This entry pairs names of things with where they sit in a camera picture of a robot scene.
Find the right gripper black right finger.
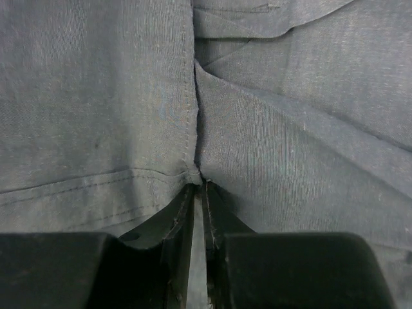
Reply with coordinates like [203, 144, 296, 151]
[202, 182, 395, 308]

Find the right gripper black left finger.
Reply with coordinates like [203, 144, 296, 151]
[1, 185, 195, 308]

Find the grey long sleeve shirt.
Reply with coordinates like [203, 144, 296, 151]
[1, 1, 411, 308]

